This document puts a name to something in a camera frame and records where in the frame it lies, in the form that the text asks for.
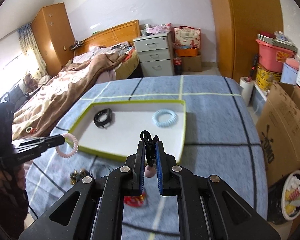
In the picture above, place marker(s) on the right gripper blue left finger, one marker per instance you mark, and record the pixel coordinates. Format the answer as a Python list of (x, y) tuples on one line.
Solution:
[(138, 170)]

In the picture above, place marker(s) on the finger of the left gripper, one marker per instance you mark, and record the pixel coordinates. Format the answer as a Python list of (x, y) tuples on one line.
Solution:
[(40, 144)]

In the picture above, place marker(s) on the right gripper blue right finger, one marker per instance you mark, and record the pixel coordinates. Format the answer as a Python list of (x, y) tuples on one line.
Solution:
[(164, 163)]

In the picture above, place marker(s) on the black hair tie pink bead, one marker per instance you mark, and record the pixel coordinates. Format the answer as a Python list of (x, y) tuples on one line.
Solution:
[(150, 153)]

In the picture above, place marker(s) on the left human hand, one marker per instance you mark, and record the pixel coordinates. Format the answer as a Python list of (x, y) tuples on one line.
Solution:
[(19, 176)]

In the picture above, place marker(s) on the bed with brown blanket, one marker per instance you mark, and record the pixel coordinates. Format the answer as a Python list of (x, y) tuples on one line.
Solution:
[(44, 110)]

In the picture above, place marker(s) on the blue plaid table cloth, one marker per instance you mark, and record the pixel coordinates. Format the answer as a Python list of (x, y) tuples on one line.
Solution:
[(220, 139)]

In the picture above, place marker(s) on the green shallow cardboard tray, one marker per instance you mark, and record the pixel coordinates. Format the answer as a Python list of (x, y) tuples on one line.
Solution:
[(120, 138)]

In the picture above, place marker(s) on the black fitness wristband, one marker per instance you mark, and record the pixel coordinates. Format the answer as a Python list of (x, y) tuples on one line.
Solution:
[(103, 118)]

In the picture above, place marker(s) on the floral curtain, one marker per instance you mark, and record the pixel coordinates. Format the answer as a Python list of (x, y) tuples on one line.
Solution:
[(29, 47)]

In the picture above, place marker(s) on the red soda bottle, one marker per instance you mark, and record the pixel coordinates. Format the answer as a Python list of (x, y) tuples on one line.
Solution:
[(177, 61)]

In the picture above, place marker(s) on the white three-drawer cabinet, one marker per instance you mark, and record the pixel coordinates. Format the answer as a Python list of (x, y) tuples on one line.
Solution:
[(155, 54)]

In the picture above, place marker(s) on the orange box under bag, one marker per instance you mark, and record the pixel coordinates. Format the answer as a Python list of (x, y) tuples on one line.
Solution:
[(191, 52)]

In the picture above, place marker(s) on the white paper roll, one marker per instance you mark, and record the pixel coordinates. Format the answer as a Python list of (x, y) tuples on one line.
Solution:
[(247, 85)]

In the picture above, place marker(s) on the tall wooden wardrobe left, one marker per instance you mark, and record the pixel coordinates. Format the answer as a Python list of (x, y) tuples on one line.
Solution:
[(54, 37)]

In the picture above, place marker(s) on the brown cardboard box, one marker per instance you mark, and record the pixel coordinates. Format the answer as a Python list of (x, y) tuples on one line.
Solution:
[(279, 130)]

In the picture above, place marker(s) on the round trash bin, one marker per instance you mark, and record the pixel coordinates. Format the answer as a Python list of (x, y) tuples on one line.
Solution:
[(284, 199)]

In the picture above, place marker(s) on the red white gift bag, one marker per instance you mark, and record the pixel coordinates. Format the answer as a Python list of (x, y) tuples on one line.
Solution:
[(187, 36)]

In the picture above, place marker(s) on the yellow patterned box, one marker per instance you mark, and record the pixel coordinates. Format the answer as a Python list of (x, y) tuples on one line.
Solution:
[(265, 78)]

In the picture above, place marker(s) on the wooden headboard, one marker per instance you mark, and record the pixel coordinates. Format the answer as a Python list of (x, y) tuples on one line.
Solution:
[(125, 32)]

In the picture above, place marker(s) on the pink plastic bin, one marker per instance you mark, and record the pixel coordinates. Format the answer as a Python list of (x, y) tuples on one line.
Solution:
[(272, 57)]

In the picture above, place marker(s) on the light blue storage box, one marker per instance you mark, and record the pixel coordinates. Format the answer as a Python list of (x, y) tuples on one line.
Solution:
[(290, 71)]

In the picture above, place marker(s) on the large wooden wardrobe right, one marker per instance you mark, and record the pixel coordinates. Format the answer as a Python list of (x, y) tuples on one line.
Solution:
[(237, 24)]

